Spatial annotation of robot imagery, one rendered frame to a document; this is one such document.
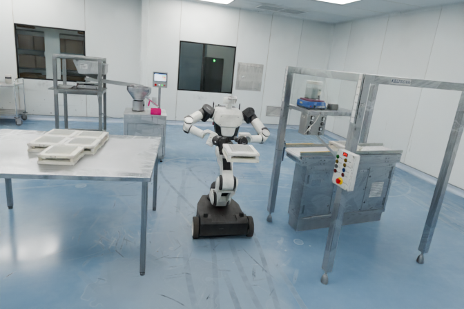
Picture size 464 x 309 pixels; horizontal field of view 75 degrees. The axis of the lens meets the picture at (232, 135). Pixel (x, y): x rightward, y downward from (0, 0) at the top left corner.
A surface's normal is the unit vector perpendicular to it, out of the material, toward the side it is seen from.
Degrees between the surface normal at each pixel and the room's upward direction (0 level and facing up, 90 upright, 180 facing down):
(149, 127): 90
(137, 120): 90
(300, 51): 90
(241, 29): 90
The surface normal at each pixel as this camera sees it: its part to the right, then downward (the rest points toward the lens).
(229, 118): 0.19, 0.26
